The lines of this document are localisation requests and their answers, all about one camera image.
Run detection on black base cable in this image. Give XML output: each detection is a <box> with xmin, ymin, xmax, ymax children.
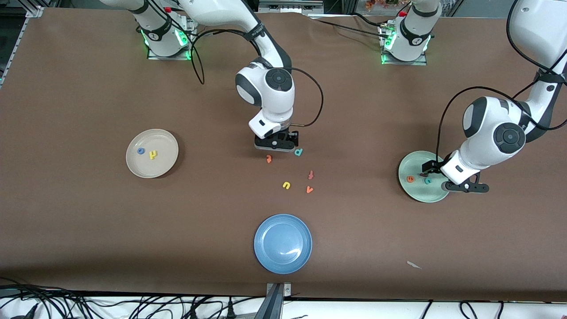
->
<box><xmin>350</xmin><ymin>12</ymin><xmax>388</xmax><ymax>28</ymax></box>
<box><xmin>308</xmin><ymin>16</ymin><xmax>385</xmax><ymax>38</ymax></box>

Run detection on orange artificial flowers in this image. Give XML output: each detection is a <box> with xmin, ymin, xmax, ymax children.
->
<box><xmin>365</xmin><ymin>0</ymin><xmax>410</xmax><ymax>10</ymax></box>

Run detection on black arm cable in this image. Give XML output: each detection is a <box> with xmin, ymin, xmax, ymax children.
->
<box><xmin>164</xmin><ymin>0</ymin><xmax>324</xmax><ymax>128</ymax></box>
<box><xmin>436</xmin><ymin>0</ymin><xmax>567</xmax><ymax>163</ymax></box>

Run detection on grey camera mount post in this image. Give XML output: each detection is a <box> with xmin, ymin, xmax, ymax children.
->
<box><xmin>255</xmin><ymin>283</ymin><xmax>292</xmax><ymax>319</ymax></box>

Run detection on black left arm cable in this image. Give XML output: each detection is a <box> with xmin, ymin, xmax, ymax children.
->
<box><xmin>436</xmin><ymin>0</ymin><xmax>567</xmax><ymax>163</ymax></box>

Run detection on aluminium frame profile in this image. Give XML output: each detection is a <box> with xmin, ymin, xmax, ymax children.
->
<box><xmin>0</xmin><ymin>0</ymin><xmax>45</xmax><ymax>89</ymax></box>

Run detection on brown paper table cover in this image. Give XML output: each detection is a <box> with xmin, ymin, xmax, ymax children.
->
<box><xmin>0</xmin><ymin>8</ymin><xmax>567</xmax><ymax>303</ymax></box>

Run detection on blue round plate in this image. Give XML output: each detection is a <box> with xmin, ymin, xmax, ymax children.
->
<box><xmin>254</xmin><ymin>214</ymin><xmax>313</xmax><ymax>275</ymax></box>

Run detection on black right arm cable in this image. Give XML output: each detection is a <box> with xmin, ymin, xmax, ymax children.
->
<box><xmin>164</xmin><ymin>0</ymin><xmax>324</xmax><ymax>128</ymax></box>

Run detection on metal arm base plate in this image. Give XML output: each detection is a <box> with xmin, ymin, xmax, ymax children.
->
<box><xmin>147</xmin><ymin>19</ymin><xmax>196</xmax><ymax>60</ymax></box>
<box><xmin>381</xmin><ymin>24</ymin><xmax>428</xmax><ymax>66</ymax></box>

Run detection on beige brown round plate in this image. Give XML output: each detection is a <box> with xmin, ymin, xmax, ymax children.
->
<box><xmin>126</xmin><ymin>129</ymin><xmax>179</xmax><ymax>179</ymax></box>

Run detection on grey metal rail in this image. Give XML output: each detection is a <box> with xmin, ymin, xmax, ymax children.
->
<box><xmin>259</xmin><ymin>0</ymin><xmax>324</xmax><ymax>14</ymax></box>

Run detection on light green round plate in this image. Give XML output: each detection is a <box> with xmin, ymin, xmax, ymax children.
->
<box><xmin>398</xmin><ymin>151</ymin><xmax>450</xmax><ymax>203</ymax></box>

